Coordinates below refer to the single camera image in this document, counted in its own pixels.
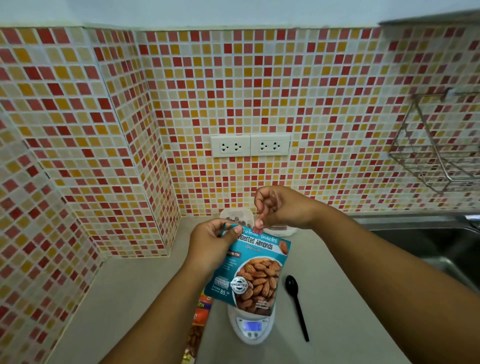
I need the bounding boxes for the person's right hand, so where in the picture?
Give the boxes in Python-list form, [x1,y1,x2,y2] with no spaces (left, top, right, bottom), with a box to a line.
[254,185,320,230]

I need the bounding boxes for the person's left hand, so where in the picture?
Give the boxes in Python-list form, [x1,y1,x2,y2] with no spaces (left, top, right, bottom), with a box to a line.
[185,218,244,272]

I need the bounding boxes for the blue almond snack bag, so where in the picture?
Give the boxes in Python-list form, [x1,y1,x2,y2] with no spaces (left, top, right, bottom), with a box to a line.
[203,222,292,318]

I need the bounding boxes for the person's right forearm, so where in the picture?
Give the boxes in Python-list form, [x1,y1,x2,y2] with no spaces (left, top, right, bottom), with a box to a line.
[310,202,480,364]

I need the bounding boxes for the person's left forearm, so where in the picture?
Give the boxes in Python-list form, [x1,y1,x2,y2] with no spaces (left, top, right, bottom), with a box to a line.
[99,259,213,364]

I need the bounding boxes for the white plastic container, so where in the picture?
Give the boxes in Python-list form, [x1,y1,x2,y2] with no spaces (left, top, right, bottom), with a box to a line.
[220,208,299,238]

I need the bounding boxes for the black plastic spoon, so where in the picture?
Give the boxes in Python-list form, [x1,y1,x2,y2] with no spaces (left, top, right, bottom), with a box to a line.
[284,275,310,343]

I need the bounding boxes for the white digital kitchen scale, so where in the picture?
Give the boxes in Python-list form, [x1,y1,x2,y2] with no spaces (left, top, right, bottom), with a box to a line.
[227,303,277,346]

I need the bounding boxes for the orange snack packet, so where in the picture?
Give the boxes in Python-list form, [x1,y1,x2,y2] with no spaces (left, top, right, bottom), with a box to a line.
[181,294,214,364]

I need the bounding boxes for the stainless steel sink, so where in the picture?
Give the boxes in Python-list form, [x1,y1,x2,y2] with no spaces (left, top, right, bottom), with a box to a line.
[352,212,480,298]

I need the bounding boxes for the white wall power outlet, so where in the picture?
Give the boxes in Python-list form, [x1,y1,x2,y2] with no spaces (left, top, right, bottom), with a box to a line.
[250,133,292,157]
[210,134,251,158]

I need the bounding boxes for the metal wire wall rack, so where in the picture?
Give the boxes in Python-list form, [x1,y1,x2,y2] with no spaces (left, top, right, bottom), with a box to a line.
[388,88,480,194]

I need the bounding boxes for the grey wall cabinet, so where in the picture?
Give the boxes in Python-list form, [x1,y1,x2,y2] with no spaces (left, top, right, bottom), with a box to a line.
[378,8,480,28]

